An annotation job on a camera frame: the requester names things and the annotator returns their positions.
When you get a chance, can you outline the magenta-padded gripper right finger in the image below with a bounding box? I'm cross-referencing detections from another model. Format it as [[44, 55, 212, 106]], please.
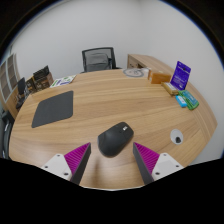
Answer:
[[132, 142, 185, 184]]

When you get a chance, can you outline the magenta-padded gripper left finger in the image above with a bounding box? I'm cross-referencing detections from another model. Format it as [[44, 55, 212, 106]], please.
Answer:
[[40, 142, 92, 186]]

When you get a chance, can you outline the black computer mouse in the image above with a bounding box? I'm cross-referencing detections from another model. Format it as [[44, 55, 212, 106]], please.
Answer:
[[97, 121, 135, 159]]

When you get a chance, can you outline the dark grey mouse pad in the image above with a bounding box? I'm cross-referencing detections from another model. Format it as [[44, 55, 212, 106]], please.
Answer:
[[31, 90, 74, 129]]

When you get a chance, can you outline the small blue pack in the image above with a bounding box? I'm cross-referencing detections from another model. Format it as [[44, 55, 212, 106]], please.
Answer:
[[175, 94, 188, 109]]

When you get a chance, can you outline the green pack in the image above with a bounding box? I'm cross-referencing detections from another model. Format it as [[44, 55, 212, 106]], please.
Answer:
[[179, 89, 200, 111]]

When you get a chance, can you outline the small tan box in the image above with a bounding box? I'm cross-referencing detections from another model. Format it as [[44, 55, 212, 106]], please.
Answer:
[[161, 81, 180, 97]]

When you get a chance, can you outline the white green printed leaflet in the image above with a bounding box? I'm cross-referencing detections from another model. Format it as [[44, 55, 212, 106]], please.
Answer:
[[49, 74, 77, 89]]

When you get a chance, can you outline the orange-brown box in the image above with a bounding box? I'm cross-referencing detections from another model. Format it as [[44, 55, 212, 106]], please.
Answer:
[[148, 70, 172, 85]]

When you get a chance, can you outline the large dark cardboard box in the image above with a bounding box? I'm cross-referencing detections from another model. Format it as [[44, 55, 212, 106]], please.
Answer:
[[32, 65, 54, 92]]

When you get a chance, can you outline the round grey disc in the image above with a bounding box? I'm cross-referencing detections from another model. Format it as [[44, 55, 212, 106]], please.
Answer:
[[122, 67, 146, 78]]

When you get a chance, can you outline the purple standing card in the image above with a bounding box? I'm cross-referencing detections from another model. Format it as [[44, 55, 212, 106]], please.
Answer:
[[169, 60, 192, 92]]

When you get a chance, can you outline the wooden side cabinet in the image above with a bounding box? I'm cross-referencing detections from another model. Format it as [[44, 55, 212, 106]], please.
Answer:
[[126, 53, 176, 75]]

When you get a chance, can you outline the black mesh office chair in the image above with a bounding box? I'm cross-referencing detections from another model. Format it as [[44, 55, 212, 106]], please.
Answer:
[[81, 46, 123, 74]]

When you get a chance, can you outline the wooden glass-door shelf unit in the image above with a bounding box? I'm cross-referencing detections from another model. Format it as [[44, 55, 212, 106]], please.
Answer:
[[0, 53, 21, 119]]

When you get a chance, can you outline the white desk cable grommet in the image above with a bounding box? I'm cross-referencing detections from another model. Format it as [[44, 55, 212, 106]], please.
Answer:
[[169, 128, 185, 145]]

